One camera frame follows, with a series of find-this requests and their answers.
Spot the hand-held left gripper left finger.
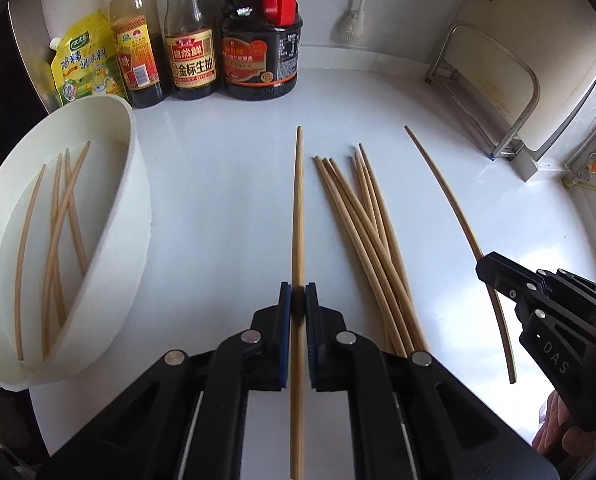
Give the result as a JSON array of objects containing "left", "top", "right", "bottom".
[{"left": 38, "top": 282, "right": 295, "bottom": 480}]

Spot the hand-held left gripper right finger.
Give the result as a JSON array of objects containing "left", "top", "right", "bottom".
[{"left": 304, "top": 282, "right": 564, "bottom": 480}]

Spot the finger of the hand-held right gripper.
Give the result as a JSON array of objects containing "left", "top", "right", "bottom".
[
  {"left": 476, "top": 255, "right": 596, "bottom": 432},
  {"left": 483, "top": 252, "right": 596, "bottom": 311}
]

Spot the pile of wooden chopsticks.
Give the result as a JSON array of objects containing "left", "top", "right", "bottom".
[{"left": 313, "top": 142, "right": 429, "bottom": 356}]

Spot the white round basin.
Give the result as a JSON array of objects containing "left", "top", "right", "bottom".
[{"left": 0, "top": 94, "right": 152, "bottom": 393}]

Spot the person's right hand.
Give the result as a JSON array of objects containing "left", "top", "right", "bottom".
[{"left": 532, "top": 389, "right": 596, "bottom": 456}]

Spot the small grey block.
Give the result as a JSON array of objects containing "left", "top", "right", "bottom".
[{"left": 515, "top": 152, "right": 540, "bottom": 182}]

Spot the metal cutting board rack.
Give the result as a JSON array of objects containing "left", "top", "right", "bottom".
[{"left": 425, "top": 21, "right": 540, "bottom": 161}]

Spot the yellow-capped soy sauce bottle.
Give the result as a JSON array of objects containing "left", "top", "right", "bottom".
[{"left": 162, "top": 0, "right": 218, "bottom": 101}]

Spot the yellow-capped vinegar bottle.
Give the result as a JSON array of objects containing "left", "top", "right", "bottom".
[{"left": 109, "top": 0, "right": 169, "bottom": 109}]

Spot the white hanging dish brush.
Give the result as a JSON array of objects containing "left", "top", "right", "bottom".
[{"left": 335, "top": 0, "right": 371, "bottom": 43}]

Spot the yellow seasoning pouch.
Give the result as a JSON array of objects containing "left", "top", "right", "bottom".
[{"left": 44, "top": 10, "right": 129, "bottom": 108}]

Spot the wall gas valve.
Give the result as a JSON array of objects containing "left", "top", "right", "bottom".
[{"left": 565, "top": 102, "right": 596, "bottom": 191}]

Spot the large red-handled soy sauce jug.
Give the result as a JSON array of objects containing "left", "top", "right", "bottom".
[{"left": 217, "top": 0, "right": 304, "bottom": 102}]

